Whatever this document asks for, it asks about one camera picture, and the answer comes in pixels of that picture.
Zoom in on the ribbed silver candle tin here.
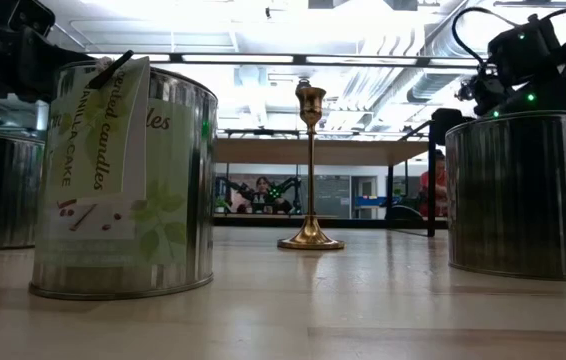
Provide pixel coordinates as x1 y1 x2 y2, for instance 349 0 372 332
444 109 566 282

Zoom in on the tall brass candlestick holder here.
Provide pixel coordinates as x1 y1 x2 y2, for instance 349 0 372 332
276 85 346 252

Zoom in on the orange label candle tin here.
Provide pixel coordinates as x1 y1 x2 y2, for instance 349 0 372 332
0 130 47 252

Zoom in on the vanilla cake candle tin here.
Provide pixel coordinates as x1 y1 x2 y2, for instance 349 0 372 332
27 49 220 302

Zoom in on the black ceiling spotlight fixture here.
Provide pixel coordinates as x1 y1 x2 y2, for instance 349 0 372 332
455 74 489 104

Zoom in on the person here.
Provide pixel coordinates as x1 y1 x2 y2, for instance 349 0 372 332
417 148 448 219
248 175 294 215

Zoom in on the blue box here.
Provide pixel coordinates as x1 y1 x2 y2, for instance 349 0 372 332
354 195 389 209

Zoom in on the wooden shelf with black legs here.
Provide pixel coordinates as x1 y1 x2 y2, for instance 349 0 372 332
215 118 438 239

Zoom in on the dark chalkboard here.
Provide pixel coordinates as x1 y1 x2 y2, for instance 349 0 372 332
312 174 352 220

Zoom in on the background robot station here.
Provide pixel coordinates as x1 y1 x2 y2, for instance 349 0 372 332
222 175 305 215

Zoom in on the ceiling light strip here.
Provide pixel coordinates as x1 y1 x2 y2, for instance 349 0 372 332
86 49 485 69

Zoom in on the silver ventilation duct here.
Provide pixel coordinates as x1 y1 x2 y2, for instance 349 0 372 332
352 19 469 106

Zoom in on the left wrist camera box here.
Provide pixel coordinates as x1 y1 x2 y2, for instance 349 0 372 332
7 0 57 37

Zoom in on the black table frame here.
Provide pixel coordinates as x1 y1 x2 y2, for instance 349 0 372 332
212 213 449 231

